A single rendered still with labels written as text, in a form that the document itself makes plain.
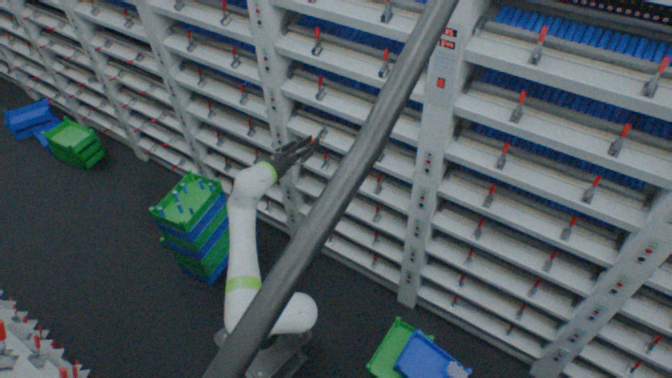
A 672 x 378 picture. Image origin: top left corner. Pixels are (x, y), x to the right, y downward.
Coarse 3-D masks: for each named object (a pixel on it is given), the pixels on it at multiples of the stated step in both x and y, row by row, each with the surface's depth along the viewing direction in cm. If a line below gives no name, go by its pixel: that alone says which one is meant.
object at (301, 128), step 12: (300, 108) 191; (288, 120) 190; (300, 120) 189; (312, 120) 188; (300, 132) 187; (312, 132) 185; (324, 144) 184; (336, 144) 180; (348, 144) 179; (384, 156) 173; (396, 156) 172; (384, 168) 172; (396, 168) 169; (408, 168) 168; (408, 180) 169
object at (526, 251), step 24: (432, 216) 174; (456, 216) 174; (480, 216) 172; (480, 240) 169; (504, 240) 166; (528, 240) 162; (528, 264) 161; (552, 264) 159; (576, 264) 156; (576, 288) 154
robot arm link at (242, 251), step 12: (228, 204) 159; (228, 216) 158; (240, 216) 155; (252, 216) 157; (240, 228) 152; (252, 228) 154; (240, 240) 149; (252, 240) 152; (240, 252) 146; (252, 252) 148; (228, 264) 147; (240, 264) 143; (252, 264) 145; (228, 276) 143
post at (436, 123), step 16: (464, 0) 111; (480, 0) 116; (464, 16) 114; (464, 32) 117; (464, 64) 127; (432, 112) 140; (448, 112) 137; (432, 128) 145; (448, 128) 141; (432, 144) 149; (416, 160) 158; (448, 160) 160; (416, 176) 164; (432, 176) 159; (416, 192) 170; (432, 192) 164; (416, 208) 176; (432, 208) 170; (416, 240) 190; (416, 272) 206; (400, 288) 224; (416, 288) 215
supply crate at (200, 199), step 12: (180, 180) 225; (192, 180) 230; (204, 180) 228; (216, 180) 220; (180, 192) 226; (192, 192) 226; (204, 192) 225; (216, 192) 221; (168, 204) 221; (192, 204) 220; (204, 204) 215; (156, 216) 211; (168, 216) 216; (180, 216) 215; (192, 216) 209; (180, 228) 208
